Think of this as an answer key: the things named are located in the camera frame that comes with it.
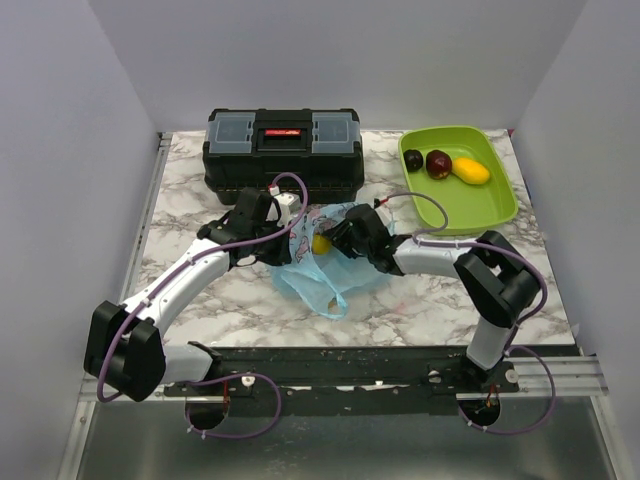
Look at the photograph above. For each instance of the red fake fruit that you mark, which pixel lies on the red fake fruit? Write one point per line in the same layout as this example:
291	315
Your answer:
438	164

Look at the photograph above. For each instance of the blue plastic bag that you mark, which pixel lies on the blue plastic bag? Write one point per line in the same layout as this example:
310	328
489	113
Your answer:
317	279

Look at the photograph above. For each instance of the black plastic toolbox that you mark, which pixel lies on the black plastic toolbox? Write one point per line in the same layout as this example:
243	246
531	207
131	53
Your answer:
249	148

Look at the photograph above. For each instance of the dark purple fake fruit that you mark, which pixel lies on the dark purple fake fruit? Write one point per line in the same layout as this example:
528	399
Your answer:
413	160

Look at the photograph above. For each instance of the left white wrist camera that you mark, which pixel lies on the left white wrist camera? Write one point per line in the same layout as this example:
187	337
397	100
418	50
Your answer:
284	207

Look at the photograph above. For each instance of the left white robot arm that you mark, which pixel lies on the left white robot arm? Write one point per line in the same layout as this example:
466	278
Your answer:
125	347

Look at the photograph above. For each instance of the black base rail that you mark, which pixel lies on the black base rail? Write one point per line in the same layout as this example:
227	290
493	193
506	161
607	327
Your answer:
349	381

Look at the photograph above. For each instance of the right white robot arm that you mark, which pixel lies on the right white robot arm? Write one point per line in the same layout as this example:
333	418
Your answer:
505	288

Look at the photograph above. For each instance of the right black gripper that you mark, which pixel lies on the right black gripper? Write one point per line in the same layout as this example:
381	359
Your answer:
339	238

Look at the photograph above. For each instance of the yellow fake lemon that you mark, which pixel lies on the yellow fake lemon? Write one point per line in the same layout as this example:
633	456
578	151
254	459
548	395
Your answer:
470	171

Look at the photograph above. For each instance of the green plastic tray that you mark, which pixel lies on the green plastic tray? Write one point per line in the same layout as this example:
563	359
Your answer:
470	208

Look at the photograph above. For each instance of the aluminium frame rail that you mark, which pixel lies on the aluminium frame rail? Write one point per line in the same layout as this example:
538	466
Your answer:
550	430

